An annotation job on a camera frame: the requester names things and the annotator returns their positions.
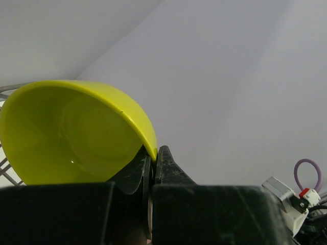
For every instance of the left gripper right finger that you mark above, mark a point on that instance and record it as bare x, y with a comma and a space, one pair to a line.
187, 213

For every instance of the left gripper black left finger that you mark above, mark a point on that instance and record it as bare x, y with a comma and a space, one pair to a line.
113, 212

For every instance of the lime green bowl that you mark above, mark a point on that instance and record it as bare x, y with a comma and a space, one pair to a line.
58, 132

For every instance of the grey wire dish rack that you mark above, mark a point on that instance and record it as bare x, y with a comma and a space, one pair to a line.
8, 175

